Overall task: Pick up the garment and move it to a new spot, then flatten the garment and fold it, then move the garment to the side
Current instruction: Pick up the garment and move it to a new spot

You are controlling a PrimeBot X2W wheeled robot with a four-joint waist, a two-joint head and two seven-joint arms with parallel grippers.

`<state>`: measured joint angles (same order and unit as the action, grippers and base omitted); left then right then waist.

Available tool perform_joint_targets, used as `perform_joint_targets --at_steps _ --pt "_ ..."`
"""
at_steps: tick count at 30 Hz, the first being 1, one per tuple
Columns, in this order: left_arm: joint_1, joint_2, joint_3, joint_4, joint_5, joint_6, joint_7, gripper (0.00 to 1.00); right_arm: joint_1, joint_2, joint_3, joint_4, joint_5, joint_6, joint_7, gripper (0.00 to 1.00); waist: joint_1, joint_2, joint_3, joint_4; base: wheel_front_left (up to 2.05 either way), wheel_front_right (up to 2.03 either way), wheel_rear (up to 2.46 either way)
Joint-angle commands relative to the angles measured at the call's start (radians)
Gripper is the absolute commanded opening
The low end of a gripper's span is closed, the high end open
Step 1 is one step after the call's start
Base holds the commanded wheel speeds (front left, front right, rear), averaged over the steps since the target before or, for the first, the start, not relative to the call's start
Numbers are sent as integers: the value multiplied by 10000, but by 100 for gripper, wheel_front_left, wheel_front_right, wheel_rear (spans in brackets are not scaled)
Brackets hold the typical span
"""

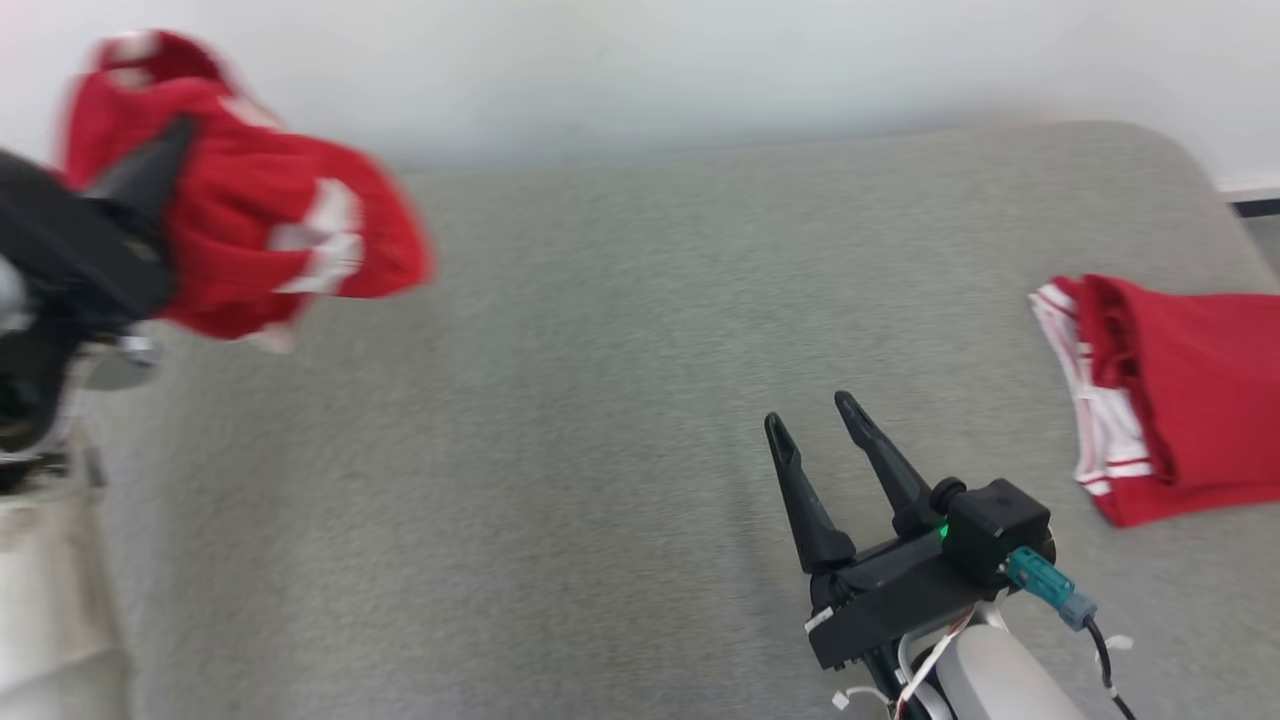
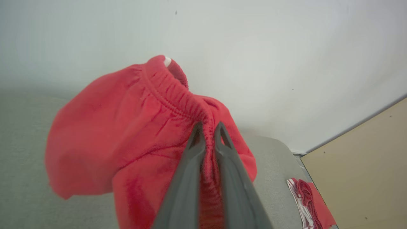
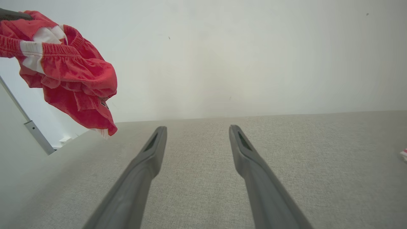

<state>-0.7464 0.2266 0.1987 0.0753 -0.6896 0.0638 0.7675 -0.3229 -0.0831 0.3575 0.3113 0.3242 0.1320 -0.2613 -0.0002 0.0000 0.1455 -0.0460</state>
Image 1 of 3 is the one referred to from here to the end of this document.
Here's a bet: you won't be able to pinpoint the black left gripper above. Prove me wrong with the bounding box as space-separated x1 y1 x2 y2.
0 115 198 323

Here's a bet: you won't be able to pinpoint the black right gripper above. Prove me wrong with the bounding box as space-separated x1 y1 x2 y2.
764 391 1001 671

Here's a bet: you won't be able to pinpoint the red shorts with white stripe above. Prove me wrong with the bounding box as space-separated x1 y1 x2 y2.
60 30 433 353

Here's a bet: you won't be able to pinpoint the red basketball jersey white sleeves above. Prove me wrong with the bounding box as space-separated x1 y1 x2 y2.
1028 274 1280 529

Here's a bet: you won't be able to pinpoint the grey fabric sofa seat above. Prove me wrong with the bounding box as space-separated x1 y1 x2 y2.
80 120 1280 720

